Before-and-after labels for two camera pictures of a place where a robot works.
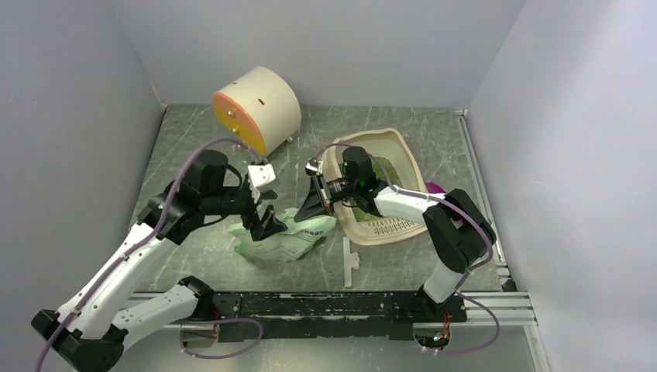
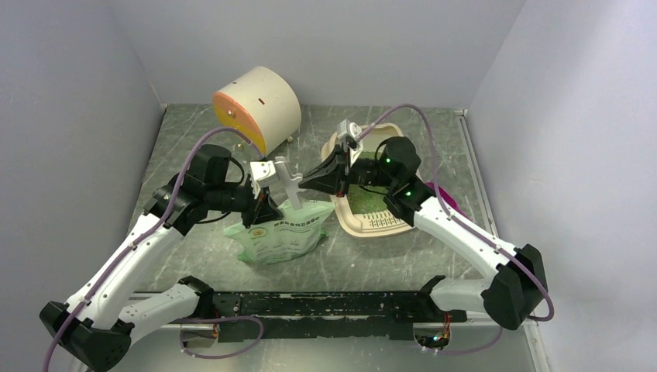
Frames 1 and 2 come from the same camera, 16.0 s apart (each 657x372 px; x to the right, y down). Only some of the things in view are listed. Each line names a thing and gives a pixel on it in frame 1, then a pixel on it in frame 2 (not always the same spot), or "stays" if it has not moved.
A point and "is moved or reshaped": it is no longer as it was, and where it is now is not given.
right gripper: (314, 204) → (328, 179)
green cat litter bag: (285, 246) stays
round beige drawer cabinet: (262, 108) stays
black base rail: (387, 315) stays
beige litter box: (390, 145) is moved or reshaped
